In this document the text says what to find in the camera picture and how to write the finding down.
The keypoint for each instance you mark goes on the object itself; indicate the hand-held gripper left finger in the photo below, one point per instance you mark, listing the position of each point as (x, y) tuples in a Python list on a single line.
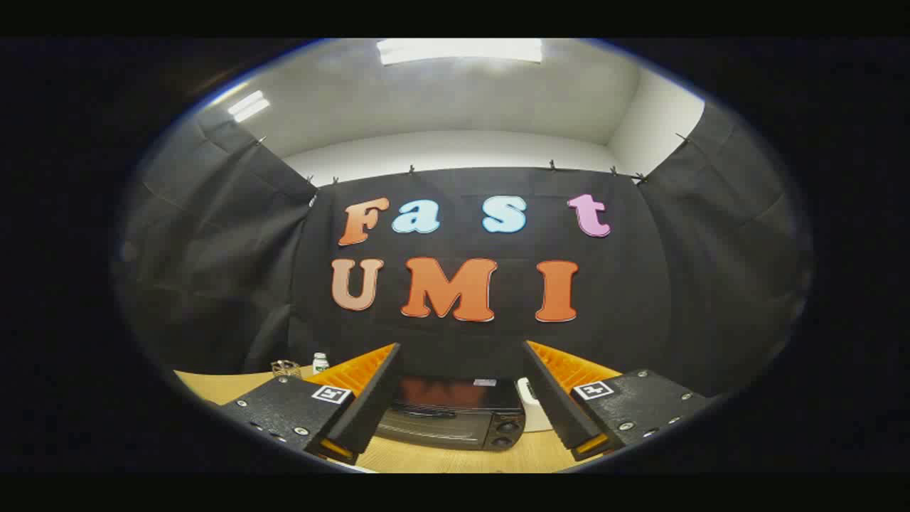
[(370, 405)]

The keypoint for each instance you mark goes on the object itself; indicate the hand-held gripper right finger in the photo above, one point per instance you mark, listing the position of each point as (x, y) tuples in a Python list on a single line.
[(554, 405)]

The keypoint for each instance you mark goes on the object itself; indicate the black toaster oven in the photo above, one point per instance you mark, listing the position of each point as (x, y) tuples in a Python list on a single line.
[(455, 419)]

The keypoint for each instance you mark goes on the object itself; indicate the white bread toaster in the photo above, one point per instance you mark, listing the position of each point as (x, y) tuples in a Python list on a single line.
[(537, 416)]

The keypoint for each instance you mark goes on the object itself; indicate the white bottle green label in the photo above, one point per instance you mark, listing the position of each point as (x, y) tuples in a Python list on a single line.
[(320, 364)]

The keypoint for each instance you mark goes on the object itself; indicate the small ceiling light panel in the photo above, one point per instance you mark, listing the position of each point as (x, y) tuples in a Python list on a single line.
[(249, 105)]

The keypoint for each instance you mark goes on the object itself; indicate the large ceiling light panel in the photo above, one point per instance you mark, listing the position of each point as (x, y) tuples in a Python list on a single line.
[(462, 50)]

